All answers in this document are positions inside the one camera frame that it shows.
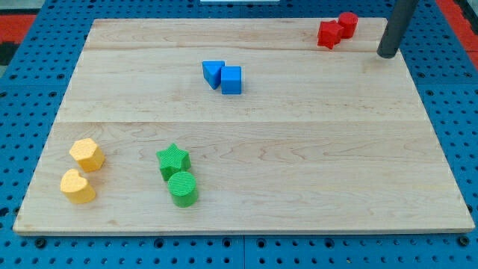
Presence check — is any green star block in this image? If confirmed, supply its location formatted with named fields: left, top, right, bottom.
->
left=156, top=143, right=191, bottom=182

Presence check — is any red star block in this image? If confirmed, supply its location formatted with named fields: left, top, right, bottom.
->
left=317, top=20, right=344, bottom=49

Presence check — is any blue cube block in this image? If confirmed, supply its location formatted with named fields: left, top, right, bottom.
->
left=221, top=66, right=242, bottom=95

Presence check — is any light wooden board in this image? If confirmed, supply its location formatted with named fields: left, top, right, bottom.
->
left=13, top=18, right=475, bottom=236

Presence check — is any blue triangle block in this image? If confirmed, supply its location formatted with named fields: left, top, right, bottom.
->
left=202, top=61, right=225, bottom=90

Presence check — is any green cylinder block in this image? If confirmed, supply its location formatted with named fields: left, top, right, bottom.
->
left=167, top=171, right=198, bottom=208

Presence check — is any yellow hexagon block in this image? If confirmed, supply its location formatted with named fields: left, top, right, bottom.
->
left=69, top=138, right=105, bottom=173

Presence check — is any red cylinder block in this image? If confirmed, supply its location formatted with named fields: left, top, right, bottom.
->
left=338, top=12, right=359, bottom=39

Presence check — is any yellow heart block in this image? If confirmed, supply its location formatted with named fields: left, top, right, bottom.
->
left=60, top=169, right=96, bottom=204

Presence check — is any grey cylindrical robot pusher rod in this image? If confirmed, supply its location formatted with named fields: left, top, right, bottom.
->
left=376, top=0, right=419, bottom=59

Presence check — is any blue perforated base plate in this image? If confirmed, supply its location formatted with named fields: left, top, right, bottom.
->
left=1, top=1, right=477, bottom=268

